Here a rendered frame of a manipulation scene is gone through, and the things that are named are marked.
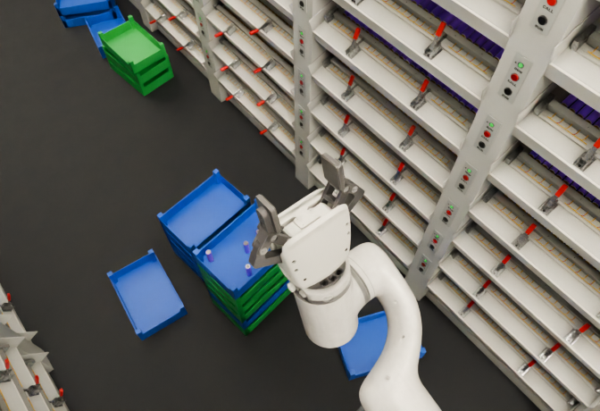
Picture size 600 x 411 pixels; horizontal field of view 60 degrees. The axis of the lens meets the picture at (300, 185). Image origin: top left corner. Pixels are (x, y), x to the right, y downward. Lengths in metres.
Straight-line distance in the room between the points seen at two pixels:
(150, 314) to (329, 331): 1.52
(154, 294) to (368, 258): 1.58
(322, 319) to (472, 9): 0.75
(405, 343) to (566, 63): 0.65
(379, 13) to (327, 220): 0.92
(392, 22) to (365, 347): 1.24
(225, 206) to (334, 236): 1.48
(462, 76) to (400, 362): 0.78
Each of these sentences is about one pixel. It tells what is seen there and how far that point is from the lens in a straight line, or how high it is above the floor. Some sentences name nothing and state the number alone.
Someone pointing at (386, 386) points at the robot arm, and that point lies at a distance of 0.76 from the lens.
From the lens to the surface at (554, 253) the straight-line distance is 1.56.
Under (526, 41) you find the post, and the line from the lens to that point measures 1.15.
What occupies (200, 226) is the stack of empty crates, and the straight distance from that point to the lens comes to 2.07.
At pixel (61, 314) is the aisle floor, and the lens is 2.35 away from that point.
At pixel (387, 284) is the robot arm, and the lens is 0.77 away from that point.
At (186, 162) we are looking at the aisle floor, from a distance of 2.55.
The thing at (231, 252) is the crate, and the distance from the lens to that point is 1.82.
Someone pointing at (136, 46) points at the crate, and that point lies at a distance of 2.91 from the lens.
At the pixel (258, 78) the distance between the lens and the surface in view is 2.32.
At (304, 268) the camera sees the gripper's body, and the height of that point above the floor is 1.45.
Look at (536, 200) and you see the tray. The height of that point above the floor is 0.94.
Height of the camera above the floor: 2.03
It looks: 57 degrees down
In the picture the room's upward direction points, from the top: straight up
